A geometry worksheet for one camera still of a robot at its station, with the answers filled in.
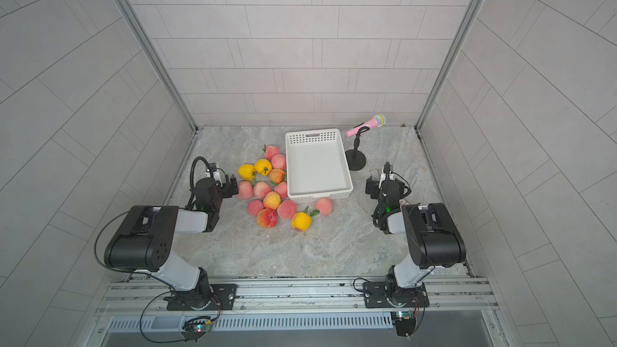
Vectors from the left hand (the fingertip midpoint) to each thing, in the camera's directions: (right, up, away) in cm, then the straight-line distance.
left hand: (226, 173), depth 95 cm
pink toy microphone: (+60, +21, -5) cm, 63 cm away
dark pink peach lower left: (+14, -11, -10) cm, 20 cm away
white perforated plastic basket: (+36, +2, +7) cm, 37 cm away
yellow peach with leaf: (+31, -15, -13) cm, 37 cm away
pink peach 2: (+26, -12, -11) cm, 30 cm away
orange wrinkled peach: (+20, -1, -1) cm, 20 cm away
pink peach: (+21, +5, +2) cm, 21 cm away
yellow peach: (+8, +1, -1) cm, 8 cm away
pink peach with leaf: (+17, +9, +6) cm, 20 cm away
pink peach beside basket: (+23, -5, -6) cm, 25 cm away
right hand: (+63, -1, 0) cm, 63 cm away
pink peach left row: (+10, -6, -6) cm, 13 cm away
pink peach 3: (+39, -10, -10) cm, 42 cm away
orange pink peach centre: (+20, -9, -8) cm, 23 cm away
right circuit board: (+62, -40, -26) cm, 79 cm away
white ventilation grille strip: (+18, -39, -27) cm, 51 cm away
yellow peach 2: (+14, +3, +1) cm, 15 cm away
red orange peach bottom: (+19, -14, -12) cm, 27 cm away
